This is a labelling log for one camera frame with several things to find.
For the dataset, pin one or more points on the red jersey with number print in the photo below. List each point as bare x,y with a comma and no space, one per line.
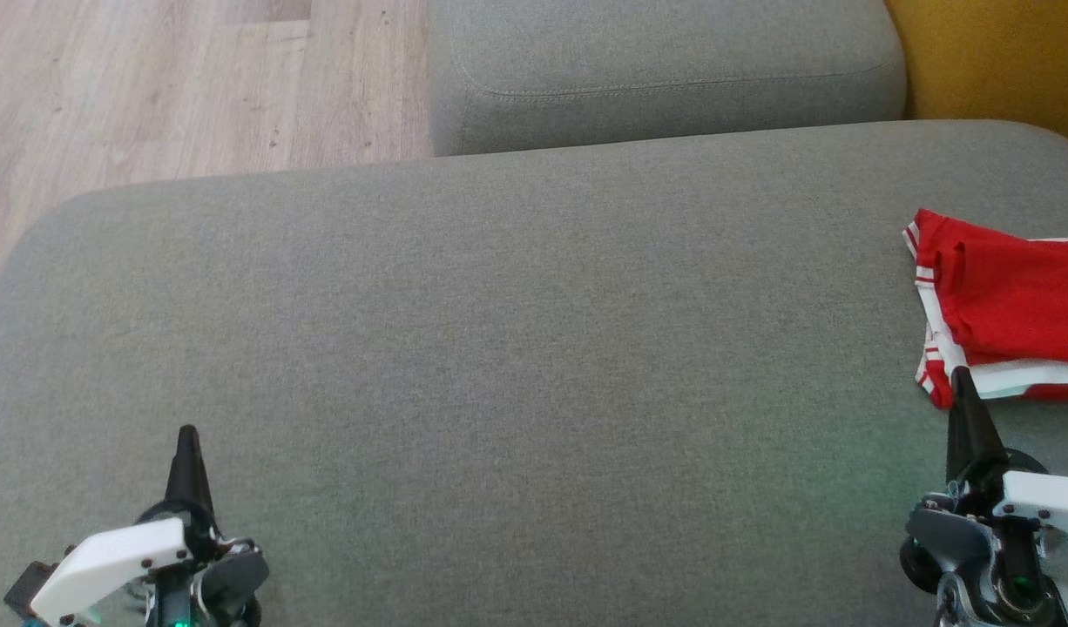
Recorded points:
1022,376

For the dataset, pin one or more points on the small grey sofa cushion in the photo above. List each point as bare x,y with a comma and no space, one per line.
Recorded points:
665,61

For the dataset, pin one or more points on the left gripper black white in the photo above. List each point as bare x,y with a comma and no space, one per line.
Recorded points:
116,557

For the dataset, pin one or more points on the large grey sofa seat cushion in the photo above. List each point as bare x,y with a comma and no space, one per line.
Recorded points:
499,366

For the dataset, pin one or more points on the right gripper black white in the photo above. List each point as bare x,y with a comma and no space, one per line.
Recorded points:
1039,505

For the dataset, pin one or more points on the yellow upholstered furniture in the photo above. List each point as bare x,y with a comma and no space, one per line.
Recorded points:
1004,61

